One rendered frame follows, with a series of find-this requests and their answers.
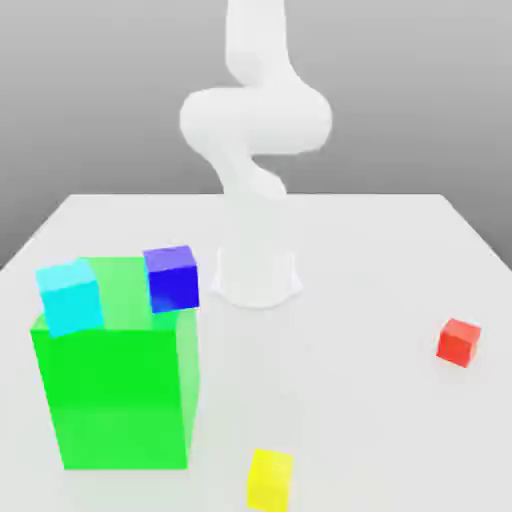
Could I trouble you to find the small blue cube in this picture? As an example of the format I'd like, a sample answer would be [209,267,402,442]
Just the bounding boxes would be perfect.
[142,244,200,315]

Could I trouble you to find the small cyan cube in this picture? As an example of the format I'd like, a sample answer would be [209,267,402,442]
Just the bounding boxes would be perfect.
[34,258,106,339]

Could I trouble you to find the small red cube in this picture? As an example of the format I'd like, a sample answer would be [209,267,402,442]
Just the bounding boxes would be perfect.
[435,317,483,369]

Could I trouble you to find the small yellow cube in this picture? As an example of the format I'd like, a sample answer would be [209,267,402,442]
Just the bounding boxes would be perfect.
[246,448,295,512]

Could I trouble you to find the large green box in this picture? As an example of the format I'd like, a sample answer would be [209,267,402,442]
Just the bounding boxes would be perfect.
[30,256,201,471]

